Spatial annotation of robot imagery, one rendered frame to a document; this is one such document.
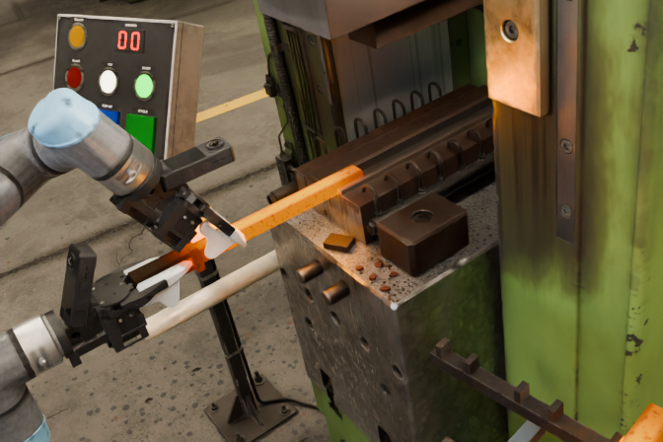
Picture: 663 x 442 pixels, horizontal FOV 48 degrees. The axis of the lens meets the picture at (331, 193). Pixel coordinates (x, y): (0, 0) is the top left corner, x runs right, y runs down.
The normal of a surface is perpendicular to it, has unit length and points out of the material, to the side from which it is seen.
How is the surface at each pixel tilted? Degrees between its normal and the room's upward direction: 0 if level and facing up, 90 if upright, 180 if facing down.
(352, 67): 90
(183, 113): 90
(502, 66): 90
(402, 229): 0
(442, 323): 90
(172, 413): 0
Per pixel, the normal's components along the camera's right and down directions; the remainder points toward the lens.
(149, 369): -0.16, -0.83
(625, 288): -0.81, 0.42
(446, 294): 0.56, 0.37
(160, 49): -0.51, 0.05
